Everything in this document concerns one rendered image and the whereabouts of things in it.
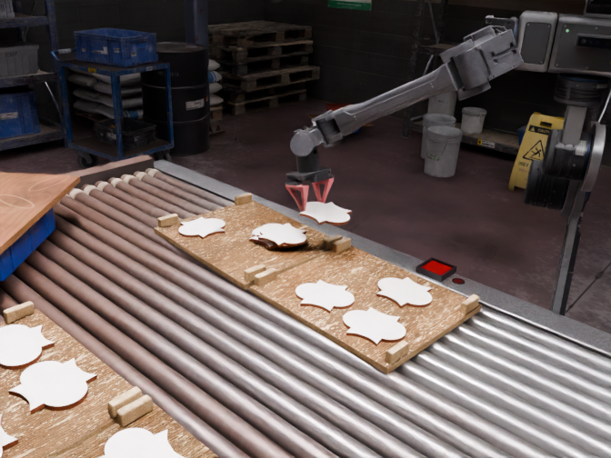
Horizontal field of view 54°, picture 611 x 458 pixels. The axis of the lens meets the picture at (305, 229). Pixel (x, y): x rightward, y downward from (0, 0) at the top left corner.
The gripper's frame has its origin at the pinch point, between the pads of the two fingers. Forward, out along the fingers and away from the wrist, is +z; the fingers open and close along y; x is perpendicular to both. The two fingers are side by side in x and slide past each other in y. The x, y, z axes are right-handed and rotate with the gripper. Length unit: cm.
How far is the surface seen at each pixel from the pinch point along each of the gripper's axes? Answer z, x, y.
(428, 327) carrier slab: 21.2, -40.1, -7.6
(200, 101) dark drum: -15, 330, 197
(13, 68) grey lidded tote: -57, 418, 80
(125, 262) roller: 9, 29, -40
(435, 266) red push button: 18.1, -24.7, 18.1
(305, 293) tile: 15.0, -14.6, -19.0
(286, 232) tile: 7.3, 7.4, -3.2
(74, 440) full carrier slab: 18, -21, -77
